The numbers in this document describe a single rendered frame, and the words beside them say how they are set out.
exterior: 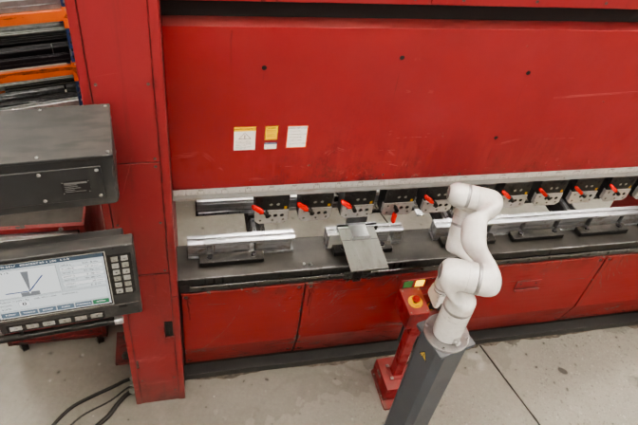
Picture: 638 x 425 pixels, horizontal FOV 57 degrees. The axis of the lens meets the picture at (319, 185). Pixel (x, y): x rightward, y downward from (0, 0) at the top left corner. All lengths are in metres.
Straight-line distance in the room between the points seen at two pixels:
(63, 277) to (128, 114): 0.55
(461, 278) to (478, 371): 1.60
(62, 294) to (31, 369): 1.60
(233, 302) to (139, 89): 1.32
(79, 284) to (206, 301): 0.96
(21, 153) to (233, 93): 0.81
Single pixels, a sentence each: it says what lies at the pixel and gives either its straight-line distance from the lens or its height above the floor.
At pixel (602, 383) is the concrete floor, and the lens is 4.09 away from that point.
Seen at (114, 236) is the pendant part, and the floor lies 1.60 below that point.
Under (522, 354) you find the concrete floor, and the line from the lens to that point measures 3.97.
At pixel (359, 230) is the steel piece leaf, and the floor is 1.00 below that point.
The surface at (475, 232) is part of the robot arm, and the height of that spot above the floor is 1.44.
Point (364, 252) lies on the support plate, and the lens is 2.76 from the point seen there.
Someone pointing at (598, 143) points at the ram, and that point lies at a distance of 3.07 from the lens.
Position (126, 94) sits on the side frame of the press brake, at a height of 1.93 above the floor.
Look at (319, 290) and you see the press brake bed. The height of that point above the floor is 0.70.
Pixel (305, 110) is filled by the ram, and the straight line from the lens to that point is 2.31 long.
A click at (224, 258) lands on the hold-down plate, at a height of 0.90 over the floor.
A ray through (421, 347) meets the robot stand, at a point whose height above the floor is 0.90.
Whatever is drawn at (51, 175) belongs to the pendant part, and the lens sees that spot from 1.77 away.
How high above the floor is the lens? 3.02
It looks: 41 degrees down
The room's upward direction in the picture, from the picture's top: 9 degrees clockwise
